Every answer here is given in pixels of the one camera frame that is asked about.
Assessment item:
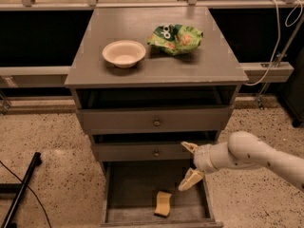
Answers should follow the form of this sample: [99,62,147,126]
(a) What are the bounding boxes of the grey top drawer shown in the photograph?
[77,106,234,135]

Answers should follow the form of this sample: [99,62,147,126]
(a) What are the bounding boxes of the grey metal railing frame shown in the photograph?
[0,0,304,116]

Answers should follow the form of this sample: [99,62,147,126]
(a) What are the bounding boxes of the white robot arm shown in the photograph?
[179,131,304,191]

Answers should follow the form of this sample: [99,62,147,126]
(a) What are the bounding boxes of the white paper bowl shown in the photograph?
[102,40,146,68]

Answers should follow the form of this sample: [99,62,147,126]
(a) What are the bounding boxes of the yellow sponge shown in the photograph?
[154,191,172,217]

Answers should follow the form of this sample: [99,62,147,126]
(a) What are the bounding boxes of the black stand leg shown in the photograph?
[0,152,42,228]

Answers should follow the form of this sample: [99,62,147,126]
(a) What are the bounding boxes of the green chip bag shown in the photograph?
[147,24,203,56]

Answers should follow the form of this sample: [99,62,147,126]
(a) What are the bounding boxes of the grey wooden drawer cabinet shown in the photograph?
[64,6,249,228]

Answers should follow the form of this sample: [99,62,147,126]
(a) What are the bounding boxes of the white cable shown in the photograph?
[243,0,304,87]

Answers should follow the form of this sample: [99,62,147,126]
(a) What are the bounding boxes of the grey open bottom drawer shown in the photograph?
[101,160,223,228]

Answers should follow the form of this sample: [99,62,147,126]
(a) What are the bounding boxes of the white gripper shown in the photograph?
[179,142,219,191]

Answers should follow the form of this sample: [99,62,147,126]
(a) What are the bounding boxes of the black floor cable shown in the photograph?
[0,161,53,228]

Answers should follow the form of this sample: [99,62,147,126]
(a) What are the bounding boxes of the grey middle drawer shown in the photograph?
[91,142,193,162]

